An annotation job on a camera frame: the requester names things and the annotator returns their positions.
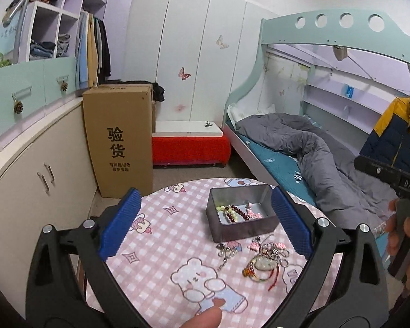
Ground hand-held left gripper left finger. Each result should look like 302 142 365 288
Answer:
25 187 142 328

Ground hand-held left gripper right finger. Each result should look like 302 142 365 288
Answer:
266 185 390 328

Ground silver ball chain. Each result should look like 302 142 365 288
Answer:
259 235 292 268

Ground pink bead bracelet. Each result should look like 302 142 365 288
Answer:
245 202 264 220

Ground pink charm bracelet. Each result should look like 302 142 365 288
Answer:
249 240 286 253

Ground grey metal tin box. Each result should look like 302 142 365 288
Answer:
205 183 280 243

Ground dark red bead bracelet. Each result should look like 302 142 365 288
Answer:
223 204 254 223

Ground person's left hand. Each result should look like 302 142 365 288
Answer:
187 306 223 328

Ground yellow and navy jacket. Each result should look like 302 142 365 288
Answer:
359 96 410 175

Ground teal bed sheet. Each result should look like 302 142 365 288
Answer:
227 113 318 209

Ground grey duvet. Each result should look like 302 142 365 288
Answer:
235 112 399 220

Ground tall brown cardboard box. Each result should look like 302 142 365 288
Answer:
82 84 154 199

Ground red covered bench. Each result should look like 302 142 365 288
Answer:
152 135 232 169

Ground cream low cabinet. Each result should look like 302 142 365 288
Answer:
0 98 98 244

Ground white board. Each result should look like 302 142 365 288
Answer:
155 120 224 138

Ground white pillow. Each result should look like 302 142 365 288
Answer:
227 104 277 124

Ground beige hanging pouch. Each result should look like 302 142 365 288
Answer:
332 45 348 62

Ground narrow teal drawer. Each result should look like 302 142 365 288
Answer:
43 56 78 107

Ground yellow hanging garment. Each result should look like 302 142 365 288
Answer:
87 14 99 89

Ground black hanging garment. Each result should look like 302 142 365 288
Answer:
97 19 112 83

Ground light blue hanging garment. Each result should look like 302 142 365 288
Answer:
76 11 90 91

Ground wide teal drawer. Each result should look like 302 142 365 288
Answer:
0 62 47 148

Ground folded grey clothes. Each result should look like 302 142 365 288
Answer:
56 33 71 57

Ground stack of folded jeans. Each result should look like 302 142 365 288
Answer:
29 39 57 61

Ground grey curved metal pipe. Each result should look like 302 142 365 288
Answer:
2 0 54 63

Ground lilac bed wall shelf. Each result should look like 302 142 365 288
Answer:
301 65 394 138

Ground teal bunk bed frame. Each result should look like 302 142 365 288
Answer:
222 10 410 219

